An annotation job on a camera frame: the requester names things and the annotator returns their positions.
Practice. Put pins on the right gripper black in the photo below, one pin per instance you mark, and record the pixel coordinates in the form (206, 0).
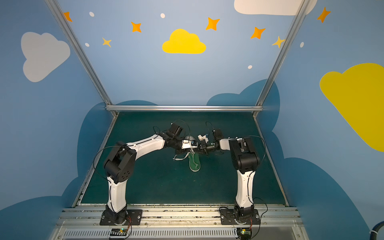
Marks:
(205, 146)

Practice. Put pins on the green canvas sneaker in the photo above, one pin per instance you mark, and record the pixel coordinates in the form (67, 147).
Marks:
(194, 167)

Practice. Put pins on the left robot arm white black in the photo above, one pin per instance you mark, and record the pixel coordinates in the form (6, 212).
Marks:
(120, 163)

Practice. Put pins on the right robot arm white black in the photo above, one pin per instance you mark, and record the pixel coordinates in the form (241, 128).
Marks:
(245, 160)

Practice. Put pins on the right controller board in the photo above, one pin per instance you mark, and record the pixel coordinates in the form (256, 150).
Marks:
(244, 234)

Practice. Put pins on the controller board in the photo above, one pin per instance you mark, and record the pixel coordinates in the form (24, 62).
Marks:
(118, 234)
(244, 234)

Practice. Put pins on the left controller board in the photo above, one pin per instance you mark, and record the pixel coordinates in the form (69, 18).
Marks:
(118, 234)

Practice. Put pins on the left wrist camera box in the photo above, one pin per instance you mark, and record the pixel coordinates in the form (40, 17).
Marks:
(189, 144)

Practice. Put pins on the back aluminium frame bar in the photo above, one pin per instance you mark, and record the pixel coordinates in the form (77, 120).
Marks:
(142, 108)

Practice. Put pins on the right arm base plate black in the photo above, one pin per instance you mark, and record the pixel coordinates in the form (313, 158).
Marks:
(248, 216)

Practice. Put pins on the front aluminium rail bed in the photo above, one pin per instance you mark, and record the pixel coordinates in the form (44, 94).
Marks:
(180, 222)

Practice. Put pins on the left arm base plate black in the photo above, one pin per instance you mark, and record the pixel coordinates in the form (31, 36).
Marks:
(122, 218)

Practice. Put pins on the left aluminium frame post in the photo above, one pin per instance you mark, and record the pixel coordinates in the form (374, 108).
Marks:
(64, 24)

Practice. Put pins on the aluminium frame post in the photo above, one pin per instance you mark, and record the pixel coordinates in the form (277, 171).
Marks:
(283, 52)
(64, 24)

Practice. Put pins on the right aluminium frame post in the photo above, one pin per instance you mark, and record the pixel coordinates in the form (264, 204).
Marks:
(283, 52)

